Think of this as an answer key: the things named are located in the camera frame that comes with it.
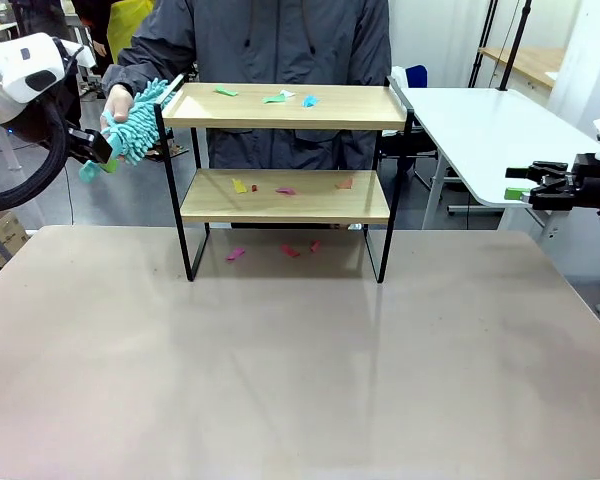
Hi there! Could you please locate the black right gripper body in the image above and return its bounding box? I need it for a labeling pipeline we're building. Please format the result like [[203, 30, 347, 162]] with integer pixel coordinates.
[[572, 172, 600, 211]]

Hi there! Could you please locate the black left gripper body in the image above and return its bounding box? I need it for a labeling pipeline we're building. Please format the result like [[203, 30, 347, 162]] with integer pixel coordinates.
[[62, 122, 90, 164]]

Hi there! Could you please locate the teal microfiber duster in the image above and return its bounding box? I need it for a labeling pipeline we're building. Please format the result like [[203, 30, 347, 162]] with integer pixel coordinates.
[[78, 77, 177, 184]]

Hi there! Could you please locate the person's right forearm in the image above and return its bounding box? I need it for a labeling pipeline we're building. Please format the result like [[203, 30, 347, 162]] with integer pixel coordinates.
[[102, 47, 149, 101]]

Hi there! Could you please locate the two-tier wooden metal shelf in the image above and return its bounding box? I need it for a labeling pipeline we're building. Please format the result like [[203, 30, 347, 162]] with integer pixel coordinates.
[[155, 73, 415, 285]]

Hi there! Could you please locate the person's right hand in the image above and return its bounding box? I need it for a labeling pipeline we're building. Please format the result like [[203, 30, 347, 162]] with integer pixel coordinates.
[[99, 84, 134, 132]]

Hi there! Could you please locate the white side table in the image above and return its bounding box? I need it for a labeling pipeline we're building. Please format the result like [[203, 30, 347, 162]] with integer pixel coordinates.
[[387, 74, 600, 231]]

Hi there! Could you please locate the wooden desk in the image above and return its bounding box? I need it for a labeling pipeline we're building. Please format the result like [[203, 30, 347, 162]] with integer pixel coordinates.
[[477, 46, 567, 91]]

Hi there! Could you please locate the cardboard box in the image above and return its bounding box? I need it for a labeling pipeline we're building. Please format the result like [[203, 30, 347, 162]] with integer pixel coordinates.
[[0, 209, 31, 266]]

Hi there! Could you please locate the person with yellow apron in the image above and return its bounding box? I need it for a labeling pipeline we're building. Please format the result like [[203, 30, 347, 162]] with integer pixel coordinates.
[[72, 0, 155, 69]]

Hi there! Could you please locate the thick black stand pole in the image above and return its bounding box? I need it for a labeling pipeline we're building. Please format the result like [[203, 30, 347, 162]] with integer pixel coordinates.
[[497, 0, 534, 92]]

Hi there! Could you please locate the black office chair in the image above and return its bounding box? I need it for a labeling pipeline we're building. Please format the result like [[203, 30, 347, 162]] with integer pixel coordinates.
[[379, 119, 439, 201]]

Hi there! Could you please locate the thin black tripod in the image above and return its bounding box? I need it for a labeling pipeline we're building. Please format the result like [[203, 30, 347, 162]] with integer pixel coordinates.
[[468, 0, 500, 89]]

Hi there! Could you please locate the blue chair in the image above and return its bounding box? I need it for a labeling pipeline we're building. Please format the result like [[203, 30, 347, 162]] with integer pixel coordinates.
[[404, 63, 430, 90]]

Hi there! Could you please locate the person in grey jacket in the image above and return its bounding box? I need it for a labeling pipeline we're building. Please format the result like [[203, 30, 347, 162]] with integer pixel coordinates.
[[102, 0, 394, 171]]

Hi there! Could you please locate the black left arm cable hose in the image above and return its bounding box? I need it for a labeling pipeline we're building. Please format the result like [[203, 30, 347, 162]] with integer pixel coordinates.
[[0, 37, 86, 215]]

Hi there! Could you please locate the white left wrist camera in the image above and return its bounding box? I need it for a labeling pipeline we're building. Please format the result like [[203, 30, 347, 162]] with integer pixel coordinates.
[[54, 37, 97, 69]]

